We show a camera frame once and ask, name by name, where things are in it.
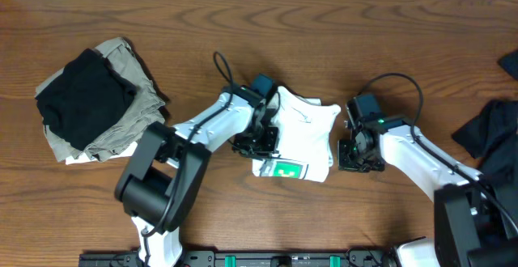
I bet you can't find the white t-shirt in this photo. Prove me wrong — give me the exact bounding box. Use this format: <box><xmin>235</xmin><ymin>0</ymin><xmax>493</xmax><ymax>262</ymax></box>
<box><xmin>252</xmin><ymin>86</ymin><xmax>341</xmax><ymax>183</ymax></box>

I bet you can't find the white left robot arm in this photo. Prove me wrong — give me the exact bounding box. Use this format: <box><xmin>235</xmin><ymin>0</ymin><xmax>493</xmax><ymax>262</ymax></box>
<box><xmin>114</xmin><ymin>85</ymin><xmax>277</xmax><ymax>266</ymax></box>

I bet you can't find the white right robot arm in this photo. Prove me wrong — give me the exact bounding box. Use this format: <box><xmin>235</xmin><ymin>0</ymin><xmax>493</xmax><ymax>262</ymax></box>
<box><xmin>338</xmin><ymin>112</ymin><xmax>517</xmax><ymax>266</ymax></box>

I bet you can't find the grey-green folded garment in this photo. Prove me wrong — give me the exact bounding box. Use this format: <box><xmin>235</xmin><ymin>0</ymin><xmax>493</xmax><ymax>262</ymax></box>
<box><xmin>44</xmin><ymin>37</ymin><xmax>165</xmax><ymax>162</ymax></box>

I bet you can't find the black cloth pile at right edge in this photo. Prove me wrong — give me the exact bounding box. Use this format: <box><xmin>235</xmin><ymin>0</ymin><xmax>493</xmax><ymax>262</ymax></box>
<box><xmin>452</xmin><ymin>100</ymin><xmax>517</xmax><ymax>185</ymax></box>

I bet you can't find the dark object at right edge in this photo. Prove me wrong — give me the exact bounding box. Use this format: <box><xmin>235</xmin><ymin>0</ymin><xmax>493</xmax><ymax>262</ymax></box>
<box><xmin>497</xmin><ymin>50</ymin><xmax>518</xmax><ymax>80</ymax></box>

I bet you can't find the black folded garment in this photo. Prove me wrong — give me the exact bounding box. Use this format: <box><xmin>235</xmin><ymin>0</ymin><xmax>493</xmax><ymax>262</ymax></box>
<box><xmin>36</xmin><ymin>49</ymin><xmax>137</xmax><ymax>150</ymax></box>

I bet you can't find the white folded garment under pile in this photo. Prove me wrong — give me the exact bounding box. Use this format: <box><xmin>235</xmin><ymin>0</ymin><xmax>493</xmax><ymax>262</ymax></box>
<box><xmin>65</xmin><ymin>139</ymin><xmax>140</xmax><ymax>165</ymax></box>

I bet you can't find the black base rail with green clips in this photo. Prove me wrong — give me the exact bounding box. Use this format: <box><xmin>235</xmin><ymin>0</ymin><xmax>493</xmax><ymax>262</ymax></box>
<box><xmin>78</xmin><ymin>249</ymin><xmax>400</xmax><ymax>267</ymax></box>

